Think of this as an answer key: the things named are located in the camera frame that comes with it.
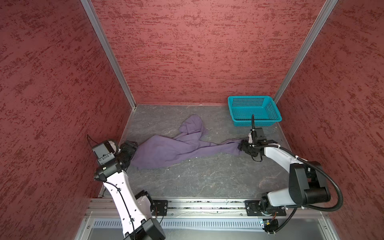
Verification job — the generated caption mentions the purple trousers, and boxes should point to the purple trousers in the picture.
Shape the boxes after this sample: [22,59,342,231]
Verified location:
[131,115,242,170]

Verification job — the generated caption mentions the teal plastic basket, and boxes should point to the teal plastic basket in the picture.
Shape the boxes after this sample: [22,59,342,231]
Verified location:
[228,96,282,127]

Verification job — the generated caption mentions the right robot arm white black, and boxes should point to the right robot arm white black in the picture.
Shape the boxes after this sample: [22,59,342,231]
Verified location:
[238,140,331,215]

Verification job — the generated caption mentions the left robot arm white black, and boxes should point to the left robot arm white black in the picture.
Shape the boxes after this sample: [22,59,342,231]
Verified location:
[92,140,166,240]

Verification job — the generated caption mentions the left circuit board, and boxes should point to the left circuit board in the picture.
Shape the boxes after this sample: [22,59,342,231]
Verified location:
[155,210,164,224]

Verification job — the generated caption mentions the circuit board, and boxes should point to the circuit board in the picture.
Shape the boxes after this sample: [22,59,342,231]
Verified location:
[263,219,279,234]
[155,210,164,224]

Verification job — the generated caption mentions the right circuit board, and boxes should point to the right circuit board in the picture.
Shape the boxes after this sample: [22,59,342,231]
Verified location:
[263,219,279,234]

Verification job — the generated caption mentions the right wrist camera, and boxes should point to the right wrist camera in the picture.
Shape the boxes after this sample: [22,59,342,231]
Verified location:
[249,128,267,143]

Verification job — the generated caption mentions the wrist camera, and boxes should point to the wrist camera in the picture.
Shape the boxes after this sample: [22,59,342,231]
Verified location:
[92,140,120,166]
[249,128,267,143]

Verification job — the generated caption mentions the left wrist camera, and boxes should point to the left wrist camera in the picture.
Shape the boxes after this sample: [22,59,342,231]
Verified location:
[92,140,120,166]

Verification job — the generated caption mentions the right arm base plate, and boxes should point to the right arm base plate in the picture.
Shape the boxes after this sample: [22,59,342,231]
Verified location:
[244,199,287,217]

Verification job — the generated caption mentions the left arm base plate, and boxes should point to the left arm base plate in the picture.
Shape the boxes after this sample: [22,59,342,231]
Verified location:
[151,200,169,217]

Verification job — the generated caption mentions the aluminium front rail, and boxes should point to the aluminium front rail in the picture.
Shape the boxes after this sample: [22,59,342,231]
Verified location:
[85,197,329,220]

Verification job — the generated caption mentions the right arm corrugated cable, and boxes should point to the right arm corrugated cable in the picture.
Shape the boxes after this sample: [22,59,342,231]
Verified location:
[269,145,344,235]

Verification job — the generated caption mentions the white vented cable duct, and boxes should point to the white vented cable duct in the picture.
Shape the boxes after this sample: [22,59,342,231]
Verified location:
[92,218,266,231]

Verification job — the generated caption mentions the left corner aluminium post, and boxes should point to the left corner aluminium post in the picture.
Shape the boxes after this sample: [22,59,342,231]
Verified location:
[81,0,137,111]

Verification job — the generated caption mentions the corner aluminium post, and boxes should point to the corner aluminium post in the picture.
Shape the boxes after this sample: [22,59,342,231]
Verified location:
[81,0,137,111]
[274,0,338,104]

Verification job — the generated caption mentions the right corner aluminium post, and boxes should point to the right corner aluminium post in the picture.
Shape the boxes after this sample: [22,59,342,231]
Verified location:
[274,0,338,104]

